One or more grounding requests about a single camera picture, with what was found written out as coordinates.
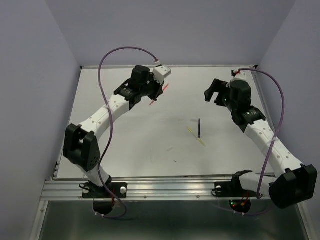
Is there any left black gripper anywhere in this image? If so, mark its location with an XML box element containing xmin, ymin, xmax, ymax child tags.
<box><xmin>140</xmin><ymin>74</ymin><xmax>165</xmax><ymax>102</ymax></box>

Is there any orange pen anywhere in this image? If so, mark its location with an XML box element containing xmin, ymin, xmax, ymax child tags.
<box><xmin>149</xmin><ymin>83</ymin><xmax>170</xmax><ymax>106</ymax></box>

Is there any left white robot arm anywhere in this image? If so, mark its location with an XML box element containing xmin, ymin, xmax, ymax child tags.
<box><xmin>62</xmin><ymin>65</ymin><xmax>171</xmax><ymax>197</ymax></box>

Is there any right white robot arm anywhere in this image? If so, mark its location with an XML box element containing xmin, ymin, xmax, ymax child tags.
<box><xmin>204</xmin><ymin>79</ymin><xmax>318</xmax><ymax>209</ymax></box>

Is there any yellow pen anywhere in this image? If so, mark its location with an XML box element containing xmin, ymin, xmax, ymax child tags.
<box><xmin>186</xmin><ymin>126</ymin><xmax>206</xmax><ymax>147</ymax></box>

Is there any purple pen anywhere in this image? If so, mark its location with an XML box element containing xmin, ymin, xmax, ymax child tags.
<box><xmin>197</xmin><ymin>118</ymin><xmax>201</xmax><ymax>139</ymax></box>

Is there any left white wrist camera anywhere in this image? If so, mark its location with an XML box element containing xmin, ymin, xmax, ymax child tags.
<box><xmin>152</xmin><ymin>65</ymin><xmax>171</xmax><ymax>85</ymax></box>

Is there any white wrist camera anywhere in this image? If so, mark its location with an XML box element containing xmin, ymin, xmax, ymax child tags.
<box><xmin>231</xmin><ymin>69</ymin><xmax>247</xmax><ymax>82</ymax></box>
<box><xmin>152</xmin><ymin>65</ymin><xmax>171</xmax><ymax>85</ymax></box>

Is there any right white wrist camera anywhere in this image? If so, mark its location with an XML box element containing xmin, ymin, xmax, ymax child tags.
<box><xmin>231</xmin><ymin>69</ymin><xmax>247</xmax><ymax>82</ymax></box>

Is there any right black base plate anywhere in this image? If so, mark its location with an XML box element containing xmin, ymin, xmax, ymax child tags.
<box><xmin>211</xmin><ymin>181</ymin><xmax>256</xmax><ymax>198</ymax></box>

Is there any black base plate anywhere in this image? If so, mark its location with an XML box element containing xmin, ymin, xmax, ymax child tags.
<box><xmin>78</xmin><ymin>181</ymin><xmax>128</xmax><ymax>199</ymax></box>
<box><xmin>211</xmin><ymin>181</ymin><xmax>256</xmax><ymax>198</ymax></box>

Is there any aluminium mounting rail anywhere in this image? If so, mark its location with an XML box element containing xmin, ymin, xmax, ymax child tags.
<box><xmin>41</xmin><ymin>177</ymin><xmax>306</xmax><ymax>201</ymax></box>

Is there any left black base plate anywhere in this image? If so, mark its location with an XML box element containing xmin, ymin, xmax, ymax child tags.
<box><xmin>78</xmin><ymin>181</ymin><xmax>128</xmax><ymax>199</ymax></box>

